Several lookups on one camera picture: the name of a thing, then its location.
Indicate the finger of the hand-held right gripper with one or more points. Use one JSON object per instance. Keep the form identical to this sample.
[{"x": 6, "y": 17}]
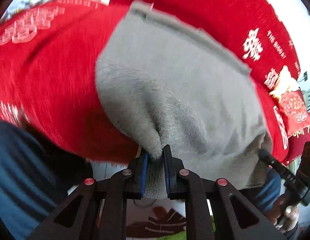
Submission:
[{"x": 277, "y": 168}]

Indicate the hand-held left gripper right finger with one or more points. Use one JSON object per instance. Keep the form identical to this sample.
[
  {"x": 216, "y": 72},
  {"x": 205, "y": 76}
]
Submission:
[{"x": 168, "y": 175}]

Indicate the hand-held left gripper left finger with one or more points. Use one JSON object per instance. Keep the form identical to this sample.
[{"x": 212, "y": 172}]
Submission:
[{"x": 144, "y": 172}]

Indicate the grey knit sweater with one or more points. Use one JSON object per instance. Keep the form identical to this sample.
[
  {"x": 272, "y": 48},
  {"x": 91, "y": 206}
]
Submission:
[{"x": 182, "y": 92}]

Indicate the person's right hand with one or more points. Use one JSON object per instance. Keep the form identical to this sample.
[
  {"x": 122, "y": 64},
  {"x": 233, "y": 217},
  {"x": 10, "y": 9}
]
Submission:
[{"x": 291, "y": 213}]

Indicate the patterned floor mat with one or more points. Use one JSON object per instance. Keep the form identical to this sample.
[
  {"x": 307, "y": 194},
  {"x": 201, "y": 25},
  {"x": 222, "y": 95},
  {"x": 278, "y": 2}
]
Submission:
[{"x": 165, "y": 222}]

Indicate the red embroidered cushion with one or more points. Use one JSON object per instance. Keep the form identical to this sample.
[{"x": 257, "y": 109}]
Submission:
[{"x": 295, "y": 110}]

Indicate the cream and red cloth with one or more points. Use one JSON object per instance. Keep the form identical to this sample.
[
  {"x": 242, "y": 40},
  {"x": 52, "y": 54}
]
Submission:
[{"x": 285, "y": 80}]

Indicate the person's blue jeans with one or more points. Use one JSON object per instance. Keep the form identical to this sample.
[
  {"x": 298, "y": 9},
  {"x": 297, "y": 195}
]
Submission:
[{"x": 20, "y": 167}]

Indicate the red printed sofa cover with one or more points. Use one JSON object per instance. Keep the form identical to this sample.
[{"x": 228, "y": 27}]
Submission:
[{"x": 57, "y": 67}]

